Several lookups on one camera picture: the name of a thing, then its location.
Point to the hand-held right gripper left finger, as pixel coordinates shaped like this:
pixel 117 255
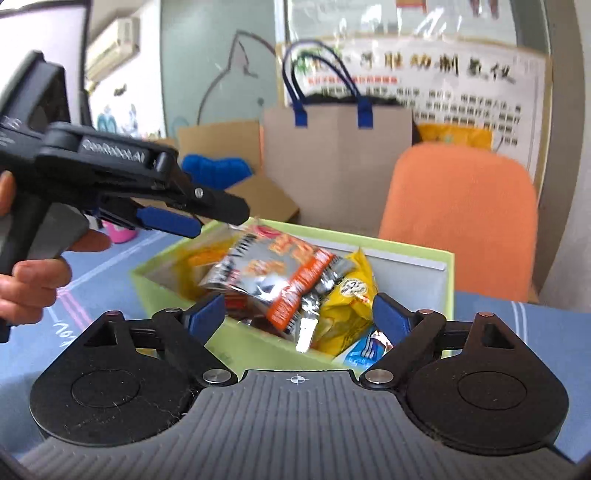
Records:
pixel 207 316

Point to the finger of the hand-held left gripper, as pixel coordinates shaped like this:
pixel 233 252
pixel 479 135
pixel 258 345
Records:
pixel 171 222
pixel 217 205

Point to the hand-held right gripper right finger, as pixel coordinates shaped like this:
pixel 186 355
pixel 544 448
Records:
pixel 390 318

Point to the blue cookie snack packet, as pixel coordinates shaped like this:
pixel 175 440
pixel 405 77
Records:
pixel 369 348

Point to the large yellow snack packet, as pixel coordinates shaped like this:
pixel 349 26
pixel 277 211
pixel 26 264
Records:
pixel 346 295

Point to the light green cardboard box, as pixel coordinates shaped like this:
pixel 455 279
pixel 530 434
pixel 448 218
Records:
pixel 249 344

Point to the silver foil snack packet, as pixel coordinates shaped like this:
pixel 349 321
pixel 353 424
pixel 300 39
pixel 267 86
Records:
pixel 277 272

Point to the person's left hand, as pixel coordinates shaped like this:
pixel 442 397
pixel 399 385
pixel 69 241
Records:
pixel 32 286

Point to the blue cloth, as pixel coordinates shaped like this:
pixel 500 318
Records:
pixel 217 170

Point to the pink insulated bottle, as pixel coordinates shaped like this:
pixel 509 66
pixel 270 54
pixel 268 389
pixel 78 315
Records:
pixel 119 233

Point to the orange yellow chip packet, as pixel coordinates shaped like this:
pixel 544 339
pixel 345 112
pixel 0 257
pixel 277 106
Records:
pixel 207 261

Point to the open cardboard box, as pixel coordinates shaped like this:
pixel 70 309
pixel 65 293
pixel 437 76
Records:
pixel 240 147

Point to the white air conditioner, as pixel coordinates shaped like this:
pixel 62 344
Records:
pixel 113 50

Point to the orange chair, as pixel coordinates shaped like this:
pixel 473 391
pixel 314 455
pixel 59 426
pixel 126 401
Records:
pixel 457 221

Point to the blue striped tablecloth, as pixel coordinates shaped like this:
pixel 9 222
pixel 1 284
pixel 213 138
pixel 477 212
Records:
pixel 545 332

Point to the colourful wall stickers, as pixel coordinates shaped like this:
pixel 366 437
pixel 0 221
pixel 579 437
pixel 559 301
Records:
pixel 120 120

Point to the printed wall poster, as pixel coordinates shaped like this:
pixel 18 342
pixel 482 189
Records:
pixel 438 78

